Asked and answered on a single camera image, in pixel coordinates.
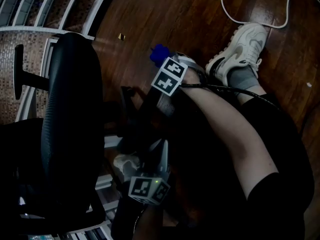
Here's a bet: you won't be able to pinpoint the person's left grey sock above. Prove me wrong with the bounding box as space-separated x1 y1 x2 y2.
123 165 140 182

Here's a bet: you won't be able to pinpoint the black office chair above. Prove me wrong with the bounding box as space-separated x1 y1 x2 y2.
0 32 181 236

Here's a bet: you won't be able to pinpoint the person's black trousers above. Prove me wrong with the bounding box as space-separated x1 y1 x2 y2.
109 92 316 240

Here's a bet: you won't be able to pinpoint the person's right forearm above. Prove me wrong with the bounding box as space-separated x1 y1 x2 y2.
179 83 280 201

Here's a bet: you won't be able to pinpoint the white power cable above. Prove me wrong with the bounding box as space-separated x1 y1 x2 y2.
204 0 320 30

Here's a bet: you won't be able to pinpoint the person's right white shoe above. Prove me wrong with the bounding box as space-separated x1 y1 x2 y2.
204 22 269 87

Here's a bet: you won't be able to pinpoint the blue cloth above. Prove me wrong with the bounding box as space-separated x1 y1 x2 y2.
149 43 171 69

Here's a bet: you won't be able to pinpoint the person's left forearm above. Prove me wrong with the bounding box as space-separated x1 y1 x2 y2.
134 203 163 240

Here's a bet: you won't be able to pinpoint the person's black top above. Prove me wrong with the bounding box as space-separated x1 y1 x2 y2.
246 172 315 240

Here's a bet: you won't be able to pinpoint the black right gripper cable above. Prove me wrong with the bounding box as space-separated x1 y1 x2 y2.
179 82 282 109

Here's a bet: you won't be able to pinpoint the white metal rack frame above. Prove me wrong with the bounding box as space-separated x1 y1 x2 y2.
0 0 121 123

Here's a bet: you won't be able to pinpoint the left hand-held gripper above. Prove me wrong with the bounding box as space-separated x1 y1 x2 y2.
127 138 172 207

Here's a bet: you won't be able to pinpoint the person's left white shoe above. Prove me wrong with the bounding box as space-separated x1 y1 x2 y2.
113 153 141 182

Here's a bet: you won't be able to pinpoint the person's white shoe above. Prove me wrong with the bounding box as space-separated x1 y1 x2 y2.
113 153 141 182
204 22 269 87

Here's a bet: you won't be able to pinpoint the person's right grey sock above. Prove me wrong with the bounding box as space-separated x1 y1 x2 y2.
226 66 261 93

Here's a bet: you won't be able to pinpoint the person's grey sock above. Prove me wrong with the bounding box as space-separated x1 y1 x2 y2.
123 165 140 182
226 66 261 93

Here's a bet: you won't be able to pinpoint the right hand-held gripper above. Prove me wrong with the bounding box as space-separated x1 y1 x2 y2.
150 53 208 97

